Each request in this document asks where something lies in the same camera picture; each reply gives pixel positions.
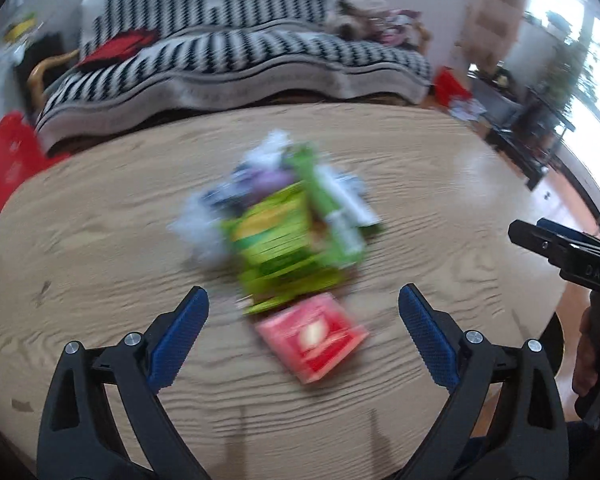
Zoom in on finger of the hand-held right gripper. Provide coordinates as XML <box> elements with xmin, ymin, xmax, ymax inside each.
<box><xmin>508</xmin><ymin>219</ymin><xmax>573</xmax><ymax>262</ymax></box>
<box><xmin>536</xmin><ymin>218</ymin><xmax>600</xmax><ymax>249</ymax></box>

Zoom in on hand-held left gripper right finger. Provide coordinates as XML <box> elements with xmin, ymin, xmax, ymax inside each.
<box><xmin>398</xmin><ymin>283</ymin><xmax>570</xmax><ymax>480</ymax></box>

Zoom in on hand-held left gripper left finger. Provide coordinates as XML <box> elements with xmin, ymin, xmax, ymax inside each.
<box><xmin>36</xmin><ymin>286</ymin><xmax>211</xmax><ymax>480</ymax></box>

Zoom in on red box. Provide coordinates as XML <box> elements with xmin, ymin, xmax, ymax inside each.
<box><xmin>255</xmin><ymin>292</ymin><xmax>370</xmax><ymax>386</ymax></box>

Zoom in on green box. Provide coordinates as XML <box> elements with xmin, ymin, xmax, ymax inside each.
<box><xmin>222</xmin><ymin>182</ymin><xmax>315</xmax><ymax>268</ymax></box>

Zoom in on person's right hand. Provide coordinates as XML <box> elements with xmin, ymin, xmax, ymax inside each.
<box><xmin>572</xmin><ymin>305</ymin><xmax>600</xmax><ymax>408</ymax></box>

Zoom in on black metal stand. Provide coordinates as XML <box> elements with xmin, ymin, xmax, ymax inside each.
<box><xmin>485</xmin><ymin>84</ymin><xmax>577</xmax><ymax>192</ymax></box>

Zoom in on flattened green carton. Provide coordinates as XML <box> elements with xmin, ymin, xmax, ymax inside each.
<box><xmin>239</xmin><ymin>252</ymin><xmax>342</xmax><ymax>317</ymax></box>

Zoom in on white papers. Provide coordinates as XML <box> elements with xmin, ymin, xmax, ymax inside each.
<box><xmin>449</xmin><ymin>98</ymin><xmax>487</xmax><ymax>122</ymax></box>

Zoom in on white tube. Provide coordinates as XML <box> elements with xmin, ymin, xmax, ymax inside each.
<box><xmin>314</xmin><ymin>165</ymin><xmax>368</xmax><ymax>256</ymax></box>

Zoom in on potted plant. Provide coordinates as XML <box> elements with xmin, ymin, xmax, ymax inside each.
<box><xmin>549</xmin><ymin>24</ymin><xmax>597</xmax><ymax>107</ymax></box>

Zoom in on small red bag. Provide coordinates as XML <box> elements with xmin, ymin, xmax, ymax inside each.
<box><xmin>432</xmin><ymin>66</ymin><xmax>472</xmax><ymax>109</ymax></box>

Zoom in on purple wrapper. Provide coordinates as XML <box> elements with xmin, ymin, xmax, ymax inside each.
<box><xmin>240</xmin><ymin>167</ymin><xmax>292</xmax><ymax>202</ymax></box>

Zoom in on large red bag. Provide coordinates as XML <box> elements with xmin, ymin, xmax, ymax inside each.
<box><xmin>0</xmin><ymin>112</ymin><xmax>72</xmax><ymax>214</ymax></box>

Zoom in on pile of clothes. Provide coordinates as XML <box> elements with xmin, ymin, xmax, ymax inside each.
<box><xmin>330</xmin><ymin>0</ymin><xmax>427</xmax><ymax>49</ymax></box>

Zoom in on black white striped blanket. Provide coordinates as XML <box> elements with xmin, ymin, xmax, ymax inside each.
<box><xmin>35</xmin><ymin>0</ymin><xmax>433</xmax><ymax>147</ymax></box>

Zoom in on red cushion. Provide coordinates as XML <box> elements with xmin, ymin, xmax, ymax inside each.
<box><xmin>76</xmin><ymin>30</ymin><xmax>161</xmax><ymax>69</ymax></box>

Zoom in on rattan sofa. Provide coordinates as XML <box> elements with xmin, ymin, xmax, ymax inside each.
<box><xmin>27</xmin><ymin>0</ymin><xmax>433</xmax><ymax>157</ymax></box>

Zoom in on white cabinet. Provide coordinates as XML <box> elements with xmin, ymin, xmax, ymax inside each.
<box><xmin>0</xmin><ymin>40</ymin><xmax>37</xmax><ymax>127</ymax></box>

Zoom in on yellow object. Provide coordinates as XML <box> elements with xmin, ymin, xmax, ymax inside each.
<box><xmin>4</xmin><ymin>12</ymin><xmax>39</xmax><ymax>42</ymax></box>

